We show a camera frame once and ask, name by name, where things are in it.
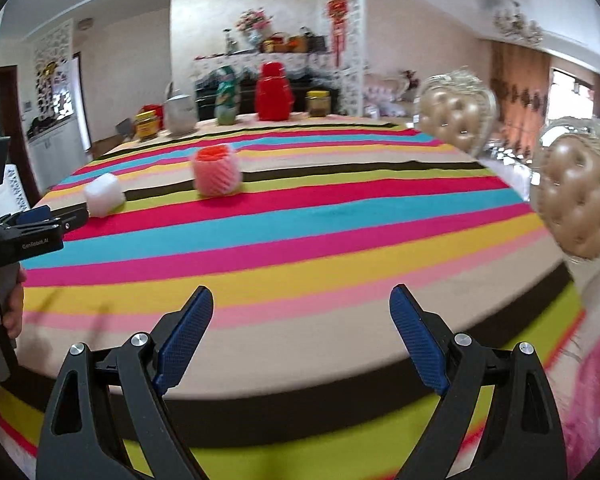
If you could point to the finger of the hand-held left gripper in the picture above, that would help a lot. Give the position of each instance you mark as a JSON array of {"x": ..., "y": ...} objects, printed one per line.
[
  {"x": 35, "y": 216},
  {"x": 72, "y": 219}
]

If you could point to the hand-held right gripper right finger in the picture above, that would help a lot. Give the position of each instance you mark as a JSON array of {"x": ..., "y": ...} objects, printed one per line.
[{"x": 417, "y": 340}]

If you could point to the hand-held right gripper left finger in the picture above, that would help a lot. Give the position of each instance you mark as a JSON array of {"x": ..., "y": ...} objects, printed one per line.
[{"x": 185, "y": 340}]

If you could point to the white foam block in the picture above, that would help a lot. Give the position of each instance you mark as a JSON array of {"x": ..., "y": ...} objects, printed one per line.
[{"x": 105, "y": 195}]

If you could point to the pink trash bag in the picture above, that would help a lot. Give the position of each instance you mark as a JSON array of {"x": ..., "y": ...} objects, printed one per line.
[{"x": 595, "y": 400}]

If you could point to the person's left hand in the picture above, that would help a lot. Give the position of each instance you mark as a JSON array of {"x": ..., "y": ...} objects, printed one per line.
[{"x": 15, "y": 305}]

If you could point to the small white lattice panel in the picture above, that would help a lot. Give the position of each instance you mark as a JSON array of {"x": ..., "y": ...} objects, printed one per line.
[{"x": 17, "y": 187}]

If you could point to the low white cabinet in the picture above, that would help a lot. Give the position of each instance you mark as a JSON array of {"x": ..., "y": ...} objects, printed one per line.
[{"x": 55, "y": 155}]

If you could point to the dark wooden door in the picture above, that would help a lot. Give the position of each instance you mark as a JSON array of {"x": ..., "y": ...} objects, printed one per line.
[{"x": 10, "y": 110}]

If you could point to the yellow-lid jar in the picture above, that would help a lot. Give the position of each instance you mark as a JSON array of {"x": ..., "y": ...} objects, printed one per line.
[
  {"x": 318, "y": 105},
  {"x": 147, "y": 127}
]

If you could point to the red box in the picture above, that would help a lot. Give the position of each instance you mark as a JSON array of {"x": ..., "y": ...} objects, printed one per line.
[{"x": 150, "y": 109}]

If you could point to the white teapot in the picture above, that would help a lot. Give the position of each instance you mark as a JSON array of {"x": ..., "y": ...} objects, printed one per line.
[{"x": 181, "y": 116}]

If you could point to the striped tablecloth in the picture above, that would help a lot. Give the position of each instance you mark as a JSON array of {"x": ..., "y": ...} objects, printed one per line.
[{"x": 305, "y": 240}]

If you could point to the pink foam fruit net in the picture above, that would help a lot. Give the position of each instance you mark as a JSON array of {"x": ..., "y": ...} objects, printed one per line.
[{"x": 217, "y": 175}]

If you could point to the white lattice screen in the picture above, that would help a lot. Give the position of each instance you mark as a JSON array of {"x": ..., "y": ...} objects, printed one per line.
[
  {"x": 50, "y": 60},
  {"x": 352, "y": 60}
]

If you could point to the green vase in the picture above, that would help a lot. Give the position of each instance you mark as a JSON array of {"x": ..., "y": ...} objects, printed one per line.
[{"x": 227, "y": 97}]

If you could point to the dark sideboard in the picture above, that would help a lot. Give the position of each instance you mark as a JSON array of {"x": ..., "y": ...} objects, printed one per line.
[{"x": 247, "y": 95}]

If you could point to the beige tufted chair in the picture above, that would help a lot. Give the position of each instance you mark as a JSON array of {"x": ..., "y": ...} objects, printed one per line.
[
  {"x": 580, "y": 195},
  {"x": 455, "y": 115}
]

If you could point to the red thermos jug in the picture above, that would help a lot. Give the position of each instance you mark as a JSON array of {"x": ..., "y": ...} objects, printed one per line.
[{"x": 274, "y": 92}]

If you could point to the pink sofa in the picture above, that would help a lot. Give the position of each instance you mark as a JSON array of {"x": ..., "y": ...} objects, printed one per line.
[{"x": 385, "y": 95}]

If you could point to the brown basket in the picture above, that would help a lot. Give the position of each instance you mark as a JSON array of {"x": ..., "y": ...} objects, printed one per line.
[{"x": 275, "y": 44}]

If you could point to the flower bouquet in vase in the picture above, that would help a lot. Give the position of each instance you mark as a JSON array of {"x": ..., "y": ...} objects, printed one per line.
[{"x": 254, "y": 21}]

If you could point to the brown curtain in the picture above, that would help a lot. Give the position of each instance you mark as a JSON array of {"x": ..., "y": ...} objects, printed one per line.
[{"x": 522, "y": 90}]

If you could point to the white lace runner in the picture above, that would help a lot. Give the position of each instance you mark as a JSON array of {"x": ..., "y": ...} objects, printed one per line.
[{"x": 300, "y": 62}]

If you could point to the window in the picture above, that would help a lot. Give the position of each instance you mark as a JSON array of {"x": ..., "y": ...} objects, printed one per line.
[{"x": 570, "y": 90}]

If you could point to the dark handbag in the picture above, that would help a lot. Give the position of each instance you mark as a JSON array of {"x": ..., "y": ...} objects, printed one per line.
[{"x": 317, "y": 42}]

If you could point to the chandelier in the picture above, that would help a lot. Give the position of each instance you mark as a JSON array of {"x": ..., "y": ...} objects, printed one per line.
[{"x": 517, "y": 25}]

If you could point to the red knot ornament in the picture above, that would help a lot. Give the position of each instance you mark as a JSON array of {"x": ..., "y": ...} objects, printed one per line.
[{"x": 336, "y": 7}]

